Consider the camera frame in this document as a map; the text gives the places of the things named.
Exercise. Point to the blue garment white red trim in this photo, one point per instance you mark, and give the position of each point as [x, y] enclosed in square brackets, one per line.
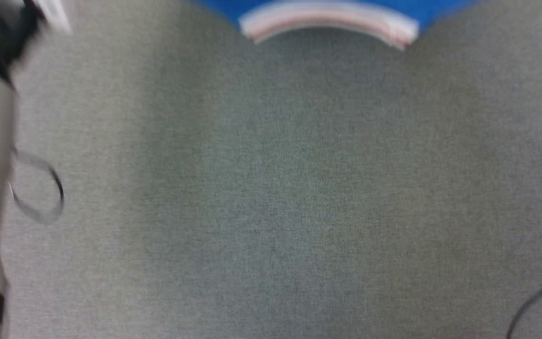
[327, 14]

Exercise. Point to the grey fabric sofa cushion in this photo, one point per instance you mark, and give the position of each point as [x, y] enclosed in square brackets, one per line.
[271, 188]

